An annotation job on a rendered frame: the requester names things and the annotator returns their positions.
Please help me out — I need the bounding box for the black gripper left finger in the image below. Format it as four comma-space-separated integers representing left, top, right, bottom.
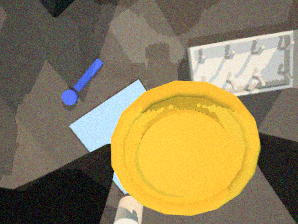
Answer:
0, 144, 114, 224

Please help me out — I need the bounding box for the yellow plate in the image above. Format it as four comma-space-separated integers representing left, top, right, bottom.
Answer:
111, 81, 260, 216

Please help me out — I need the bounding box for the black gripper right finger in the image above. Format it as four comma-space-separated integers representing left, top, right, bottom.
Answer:
257, 133, 298, 224

